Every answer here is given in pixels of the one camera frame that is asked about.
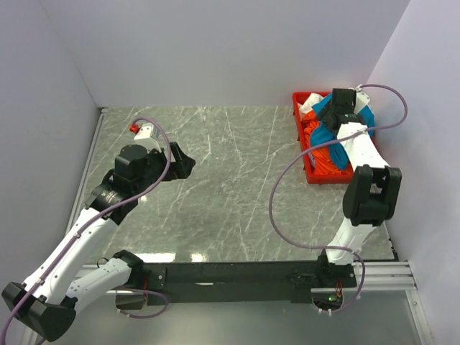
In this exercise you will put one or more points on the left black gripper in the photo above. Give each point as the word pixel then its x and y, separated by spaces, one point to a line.
pixel 181 167

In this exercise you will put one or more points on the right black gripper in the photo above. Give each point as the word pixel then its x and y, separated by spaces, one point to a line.
pixel 325 110

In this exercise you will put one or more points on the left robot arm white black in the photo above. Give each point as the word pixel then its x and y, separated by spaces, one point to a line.
pixel 49 300

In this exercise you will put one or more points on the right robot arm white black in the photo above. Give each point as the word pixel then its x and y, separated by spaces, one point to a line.
pixel 371 196

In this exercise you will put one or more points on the white t shirt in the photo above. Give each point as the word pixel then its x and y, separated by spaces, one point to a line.
pixel 314 103

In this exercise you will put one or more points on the orange t shirt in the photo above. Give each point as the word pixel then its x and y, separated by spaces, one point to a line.
pixel 330 160

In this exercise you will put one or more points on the red plastic bin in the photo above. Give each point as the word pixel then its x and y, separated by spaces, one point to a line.
pixel 311 177

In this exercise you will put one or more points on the black base beam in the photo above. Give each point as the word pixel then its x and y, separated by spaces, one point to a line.
pixel 223 282

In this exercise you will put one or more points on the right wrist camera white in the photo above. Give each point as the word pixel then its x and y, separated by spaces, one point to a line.
pixel 362 99

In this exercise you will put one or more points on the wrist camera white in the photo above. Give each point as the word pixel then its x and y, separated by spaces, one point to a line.
pixel 362 99
pixel 143 132

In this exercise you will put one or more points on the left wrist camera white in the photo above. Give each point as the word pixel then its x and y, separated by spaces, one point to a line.
pixel 143 132

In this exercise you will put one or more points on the aluminium rail frame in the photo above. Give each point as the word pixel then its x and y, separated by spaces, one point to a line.
pixel 369 275

